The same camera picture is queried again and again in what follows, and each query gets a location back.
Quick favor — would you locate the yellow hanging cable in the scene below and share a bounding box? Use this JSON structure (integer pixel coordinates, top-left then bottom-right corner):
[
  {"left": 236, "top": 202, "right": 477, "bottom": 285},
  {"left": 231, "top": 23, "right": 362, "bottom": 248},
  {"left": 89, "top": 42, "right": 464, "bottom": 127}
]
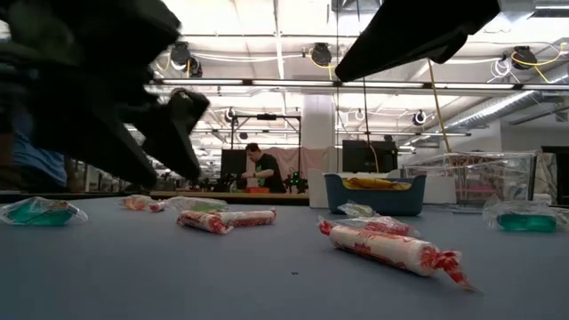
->
[{"left": 426, "top": 58, "right": 453, "bottom": 155}]

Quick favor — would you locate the teal candy in clear wrapper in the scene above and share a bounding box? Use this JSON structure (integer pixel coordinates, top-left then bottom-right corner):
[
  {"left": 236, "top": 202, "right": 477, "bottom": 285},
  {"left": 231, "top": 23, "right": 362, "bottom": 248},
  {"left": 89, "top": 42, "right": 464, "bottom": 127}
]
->
[
  {"left": 0, "top": 196, "right": 89, "bottom": 228},
  {"left": 483, "top": 197, "right": 569, "bottom": 234}
]

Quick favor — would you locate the person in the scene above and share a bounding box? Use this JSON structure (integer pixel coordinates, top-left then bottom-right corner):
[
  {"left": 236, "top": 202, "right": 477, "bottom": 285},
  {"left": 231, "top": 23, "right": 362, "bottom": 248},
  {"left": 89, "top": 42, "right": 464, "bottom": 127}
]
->
[
  {"left": 11, "top": 106, "right": 68, "bottom": 190},
  {"left": 242, "top": 142, "right": 286, "bottom": 195}
]

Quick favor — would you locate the yellow sour candy pack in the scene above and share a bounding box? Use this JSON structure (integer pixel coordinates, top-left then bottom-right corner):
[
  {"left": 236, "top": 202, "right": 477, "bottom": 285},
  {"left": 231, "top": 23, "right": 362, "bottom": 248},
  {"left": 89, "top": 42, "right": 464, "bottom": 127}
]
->
[{"left": 341, "top": 177, "right": 413, "bottom": 192}]

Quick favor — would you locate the small teal plastic bin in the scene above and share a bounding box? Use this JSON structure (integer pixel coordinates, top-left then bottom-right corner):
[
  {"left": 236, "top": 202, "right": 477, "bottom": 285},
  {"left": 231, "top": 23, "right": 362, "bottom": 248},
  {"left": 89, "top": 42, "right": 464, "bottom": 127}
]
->
[{"left": 323, "top": 172, "right": 427, "bottom": 218}]

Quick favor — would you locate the black device with green light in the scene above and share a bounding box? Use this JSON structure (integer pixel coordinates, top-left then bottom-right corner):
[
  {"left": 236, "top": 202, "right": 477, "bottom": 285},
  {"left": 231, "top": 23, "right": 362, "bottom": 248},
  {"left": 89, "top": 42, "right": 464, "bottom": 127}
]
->
[{"left": 284, "top": 171, "right": 309, "bottom": 195}]

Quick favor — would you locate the black metal rig frame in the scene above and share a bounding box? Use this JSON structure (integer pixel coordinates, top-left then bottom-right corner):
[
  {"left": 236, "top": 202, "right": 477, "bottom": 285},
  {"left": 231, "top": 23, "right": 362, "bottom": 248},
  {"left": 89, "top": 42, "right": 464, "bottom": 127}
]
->
[{"left": 229, "top": 113, "right": 303, "bottom": 179}]

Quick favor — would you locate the silver ventilation duct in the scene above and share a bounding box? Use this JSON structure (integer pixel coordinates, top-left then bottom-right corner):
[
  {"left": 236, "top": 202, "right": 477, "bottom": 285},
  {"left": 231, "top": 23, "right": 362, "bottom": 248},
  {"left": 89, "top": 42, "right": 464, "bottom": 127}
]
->
[{"left": 437, "top": 86, "right": 569, "bottom": 132}]

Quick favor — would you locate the black background monitor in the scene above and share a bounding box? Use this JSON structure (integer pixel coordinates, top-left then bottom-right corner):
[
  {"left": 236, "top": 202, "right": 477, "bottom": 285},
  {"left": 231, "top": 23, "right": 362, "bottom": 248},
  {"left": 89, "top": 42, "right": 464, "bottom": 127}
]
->
[
  {"left": 341, "top": 140, "right": 399, "bottom": 174},
  {"left": 220, "top": 148, "right": 248, "bottom": 180}
]

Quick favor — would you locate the clear plastic bin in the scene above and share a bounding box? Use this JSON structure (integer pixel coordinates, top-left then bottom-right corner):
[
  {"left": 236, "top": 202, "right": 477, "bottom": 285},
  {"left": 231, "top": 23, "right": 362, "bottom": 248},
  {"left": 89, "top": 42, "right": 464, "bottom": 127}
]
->
[{"left": 401, "top": 151, "right": 538, "bottom": 206}]

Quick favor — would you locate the pink hanging cloth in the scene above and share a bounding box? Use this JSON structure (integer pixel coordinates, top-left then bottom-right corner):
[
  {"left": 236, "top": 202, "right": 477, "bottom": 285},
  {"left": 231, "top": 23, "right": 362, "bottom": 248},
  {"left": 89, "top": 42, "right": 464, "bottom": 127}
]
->
[{"left": 266, "top": 146, "right": 330, "bottom": 180}]

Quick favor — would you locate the black cabinet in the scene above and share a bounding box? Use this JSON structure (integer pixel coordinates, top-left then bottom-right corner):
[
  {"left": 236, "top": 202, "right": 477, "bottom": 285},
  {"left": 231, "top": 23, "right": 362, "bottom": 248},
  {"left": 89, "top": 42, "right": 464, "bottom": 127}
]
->
[{"left": 540, "top": 145, "right": 569, "bottom": 206}]

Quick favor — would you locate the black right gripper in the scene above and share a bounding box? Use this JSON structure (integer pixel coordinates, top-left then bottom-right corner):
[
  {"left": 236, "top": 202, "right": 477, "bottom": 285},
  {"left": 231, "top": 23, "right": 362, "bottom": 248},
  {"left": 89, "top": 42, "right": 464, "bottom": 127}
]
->
[{"left": 334, "top": 0, "right": 502, "bottom": 84}]

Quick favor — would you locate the long ceiling light bar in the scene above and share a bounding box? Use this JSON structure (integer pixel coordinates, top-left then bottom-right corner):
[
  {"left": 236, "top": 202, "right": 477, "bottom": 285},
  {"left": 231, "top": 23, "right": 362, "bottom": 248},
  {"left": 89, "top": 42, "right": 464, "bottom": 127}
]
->
[{"left": 150, "top": 77, "right": 569, "bottom": 90}]

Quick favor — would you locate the red candy in clear wrapper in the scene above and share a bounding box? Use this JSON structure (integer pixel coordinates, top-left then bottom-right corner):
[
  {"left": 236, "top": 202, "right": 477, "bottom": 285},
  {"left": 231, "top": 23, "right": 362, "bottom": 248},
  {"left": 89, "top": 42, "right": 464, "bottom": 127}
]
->
[
  {"left": 317, "top": 215, "right": 421, "bottom": 238},
  {"left": 119, "top": 194, "right": 155, "bottom": 212}
]

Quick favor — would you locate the green candy in clear wrapper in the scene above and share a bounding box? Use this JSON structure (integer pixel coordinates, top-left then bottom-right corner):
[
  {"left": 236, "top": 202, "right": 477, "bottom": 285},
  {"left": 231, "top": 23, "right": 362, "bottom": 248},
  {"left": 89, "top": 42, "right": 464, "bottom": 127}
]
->
[
  {"left": 336, "top": 200, "right": 380, "bottom": 219},
  {"left": 164, "top": 196, "right": 230, "bottom": 214}
]

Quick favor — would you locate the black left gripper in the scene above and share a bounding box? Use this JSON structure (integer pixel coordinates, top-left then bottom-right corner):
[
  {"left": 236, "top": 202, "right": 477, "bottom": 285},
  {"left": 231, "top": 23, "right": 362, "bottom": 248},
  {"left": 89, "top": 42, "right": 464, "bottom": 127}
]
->
[{"left": 0, "top": 0, "right": 182, "bottom": 190}]

